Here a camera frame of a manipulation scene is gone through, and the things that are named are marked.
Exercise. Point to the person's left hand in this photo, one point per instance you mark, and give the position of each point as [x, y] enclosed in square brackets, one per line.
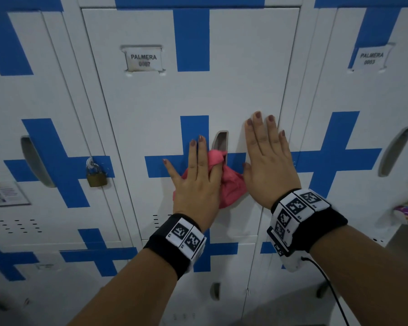
[195, 196]

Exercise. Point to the person's right hand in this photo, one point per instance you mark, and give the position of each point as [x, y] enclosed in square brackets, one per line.
[270, 173]

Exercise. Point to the person's left middle finger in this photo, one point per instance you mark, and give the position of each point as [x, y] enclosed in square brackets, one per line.
[203, 157]

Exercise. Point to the person's left little finger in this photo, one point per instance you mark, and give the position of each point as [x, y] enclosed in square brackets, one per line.
[172, 171]

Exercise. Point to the person's right thumb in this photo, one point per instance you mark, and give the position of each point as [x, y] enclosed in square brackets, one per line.
[247, 174]

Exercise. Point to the person's right middle finger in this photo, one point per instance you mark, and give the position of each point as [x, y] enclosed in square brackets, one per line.
[262, 135]

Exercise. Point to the person's right little finger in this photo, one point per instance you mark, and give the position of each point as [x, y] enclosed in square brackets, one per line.
[285, 147]

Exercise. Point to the pink cleaning cloth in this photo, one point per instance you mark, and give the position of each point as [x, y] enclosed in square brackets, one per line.
[233, 186]

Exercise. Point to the person's right forearm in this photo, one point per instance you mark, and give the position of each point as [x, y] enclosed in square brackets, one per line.
[370, 274]

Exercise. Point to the person's left forearm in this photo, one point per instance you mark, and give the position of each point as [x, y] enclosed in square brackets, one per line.
[132, 291]

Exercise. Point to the white locker door blue cross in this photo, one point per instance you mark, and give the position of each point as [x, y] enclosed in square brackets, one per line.
[54, 288]
[275, 295]
[27, 98]
[221, 271]
[357, 98]
[149, 105]

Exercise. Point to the black wristband with square markers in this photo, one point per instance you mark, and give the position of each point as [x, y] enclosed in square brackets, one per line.
[176, 242]
[302, 220]

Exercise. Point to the brass padlock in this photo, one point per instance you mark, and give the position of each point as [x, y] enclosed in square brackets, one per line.
[96, 178]

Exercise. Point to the white name label holder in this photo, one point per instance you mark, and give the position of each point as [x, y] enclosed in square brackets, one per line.
[370, 57]
[144, 60]

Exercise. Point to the printed paper sticker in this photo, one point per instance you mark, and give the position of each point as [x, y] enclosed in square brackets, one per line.
[5, 194]

